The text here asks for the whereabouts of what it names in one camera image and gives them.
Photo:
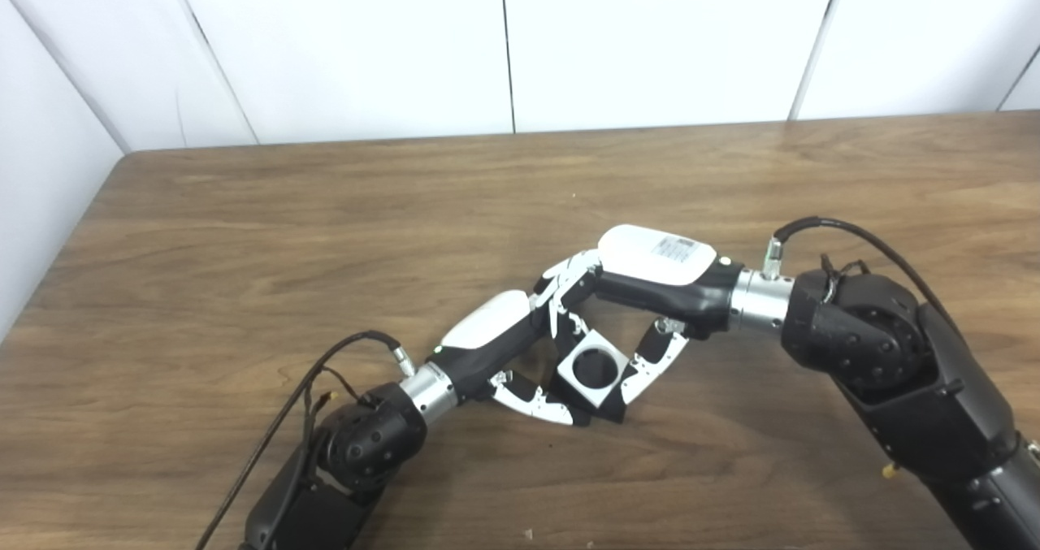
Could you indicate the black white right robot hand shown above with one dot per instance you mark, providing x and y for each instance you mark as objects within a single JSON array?
[{"x": 658, "y": 262}]

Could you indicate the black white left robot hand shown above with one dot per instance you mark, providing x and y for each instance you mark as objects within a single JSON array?
[{"x": 487, "y": 331}]

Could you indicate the white square piece with hole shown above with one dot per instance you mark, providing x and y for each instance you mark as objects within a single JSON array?
[{"x": 569, "y": 375}]

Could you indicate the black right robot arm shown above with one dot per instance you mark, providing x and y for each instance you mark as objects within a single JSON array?
[{"x": 894, "y": 355}]

